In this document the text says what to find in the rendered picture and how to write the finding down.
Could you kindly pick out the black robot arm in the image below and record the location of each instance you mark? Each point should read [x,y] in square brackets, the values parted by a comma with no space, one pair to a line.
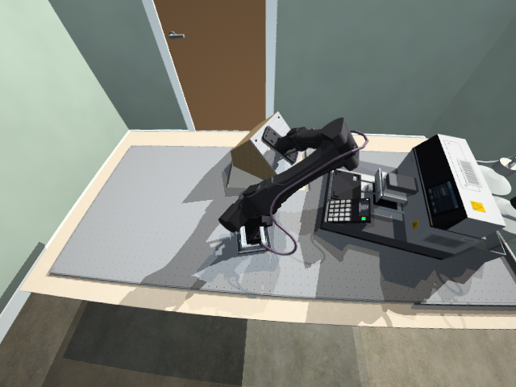
[256,200]

